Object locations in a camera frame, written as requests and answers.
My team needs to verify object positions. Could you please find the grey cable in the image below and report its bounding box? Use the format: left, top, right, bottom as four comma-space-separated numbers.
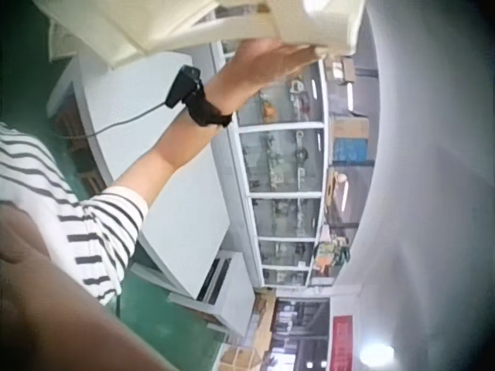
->
53, 100, 171, 140

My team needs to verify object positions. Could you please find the white cabinet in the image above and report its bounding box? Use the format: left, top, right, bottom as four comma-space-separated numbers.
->
166, 250, 257, 338

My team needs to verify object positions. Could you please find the glass partition wall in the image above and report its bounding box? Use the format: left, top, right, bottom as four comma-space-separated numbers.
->
210, 38, 333, 289

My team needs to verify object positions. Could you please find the stack of cardboard boxes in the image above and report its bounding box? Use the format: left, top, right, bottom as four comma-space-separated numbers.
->
330, 56, 371, 163

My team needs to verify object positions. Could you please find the white plastic panel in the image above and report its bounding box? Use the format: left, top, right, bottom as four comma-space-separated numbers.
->
32, 0, 367, 70

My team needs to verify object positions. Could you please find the white workbench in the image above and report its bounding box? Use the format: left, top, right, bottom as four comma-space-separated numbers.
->
46, 50, 241, 299

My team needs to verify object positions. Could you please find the person's right hand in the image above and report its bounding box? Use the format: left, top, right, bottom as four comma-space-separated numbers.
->
203, 39, 328, 116

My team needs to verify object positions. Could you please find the wooden crate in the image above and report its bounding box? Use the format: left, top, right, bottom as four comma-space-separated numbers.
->
220, 343, 268, 371

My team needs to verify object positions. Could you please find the black wrist band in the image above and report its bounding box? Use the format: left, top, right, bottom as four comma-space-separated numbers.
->
164, 65, 234, 129

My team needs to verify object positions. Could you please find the red wall sign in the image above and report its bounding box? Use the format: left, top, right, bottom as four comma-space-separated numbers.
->
330, 315, 353, 371

